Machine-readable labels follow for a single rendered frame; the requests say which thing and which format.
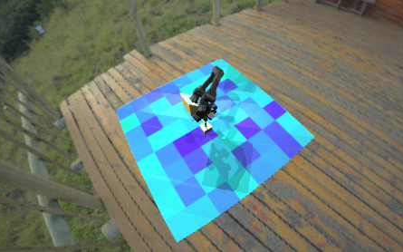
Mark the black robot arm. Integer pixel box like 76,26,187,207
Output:
188,66,225,121

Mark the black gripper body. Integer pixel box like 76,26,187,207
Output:
192,104,217,122

